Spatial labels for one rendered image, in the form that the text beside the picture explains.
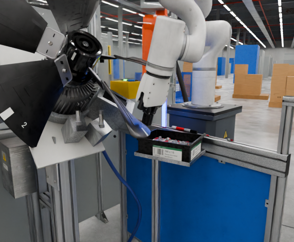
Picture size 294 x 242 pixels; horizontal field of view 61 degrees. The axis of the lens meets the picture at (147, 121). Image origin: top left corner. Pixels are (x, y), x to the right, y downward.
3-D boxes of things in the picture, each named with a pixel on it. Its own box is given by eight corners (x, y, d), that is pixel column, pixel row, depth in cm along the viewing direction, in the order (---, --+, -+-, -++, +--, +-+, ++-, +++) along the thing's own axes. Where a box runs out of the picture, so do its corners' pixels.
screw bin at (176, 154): (136, 154, 99) (136, 137, 98) (155, 143, 114) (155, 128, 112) (189, 164, 89) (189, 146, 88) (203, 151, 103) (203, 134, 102)
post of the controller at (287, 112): (276, 153, 86) (283, 96, 82) (279, 151, 88) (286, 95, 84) (286, 155, 84) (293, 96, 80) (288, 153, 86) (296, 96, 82)
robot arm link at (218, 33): (195, 69, 138) (196, 23, 133) (230, 70, 131) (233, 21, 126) (189, 70, 127) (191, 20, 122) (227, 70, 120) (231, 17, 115)
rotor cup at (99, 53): (42, 58, 84) (53, 28, 75) (74, 49, 95) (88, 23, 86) (69, 90, 83) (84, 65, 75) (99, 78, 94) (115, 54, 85)
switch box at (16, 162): (24, 180, 119) (19, 136, 115) (37, 191, 109) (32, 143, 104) (3, 187, 113) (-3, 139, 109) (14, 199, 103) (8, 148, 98)
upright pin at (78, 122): (74, 124, 86) (73, 106, 85) (79, 123, 88) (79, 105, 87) (77, 125, 85) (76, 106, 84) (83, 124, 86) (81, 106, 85)
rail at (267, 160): (117, 131, 148) (117, 117, 146) (123, 129, 151) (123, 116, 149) (284, 178, 85) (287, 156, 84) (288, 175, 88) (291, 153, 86)
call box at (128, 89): (110, 99, 143) (109, 80, 141) (124, 97, 150) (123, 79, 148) (128, 102, 132) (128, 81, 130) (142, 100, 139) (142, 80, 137)
